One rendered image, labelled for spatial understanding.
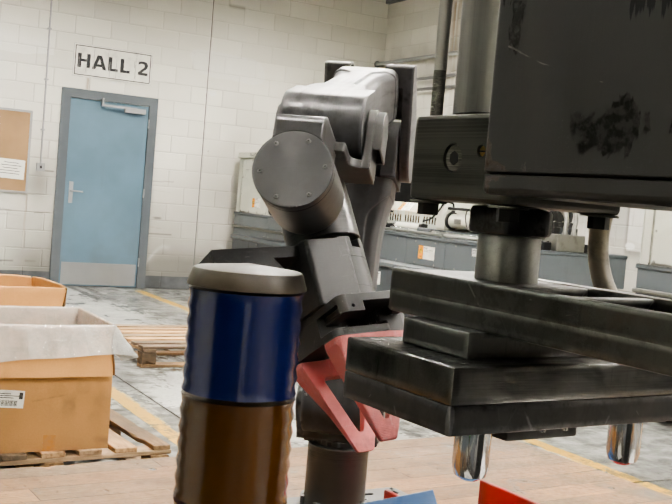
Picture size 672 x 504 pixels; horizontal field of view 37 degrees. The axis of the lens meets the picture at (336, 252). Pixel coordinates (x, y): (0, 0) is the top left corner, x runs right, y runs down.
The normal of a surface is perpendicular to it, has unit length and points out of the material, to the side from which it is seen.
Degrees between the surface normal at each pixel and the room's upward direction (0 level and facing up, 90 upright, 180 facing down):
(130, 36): 90
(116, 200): 90
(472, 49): 90
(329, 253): 62
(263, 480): 104
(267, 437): 76
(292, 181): 71
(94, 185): 90
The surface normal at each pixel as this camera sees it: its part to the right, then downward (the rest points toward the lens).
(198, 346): -0.72, 0.22
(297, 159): -0.13, -0.29
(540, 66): -0.84, -0.04
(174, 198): 0.48, 0.08
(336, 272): 0.47, -0.40
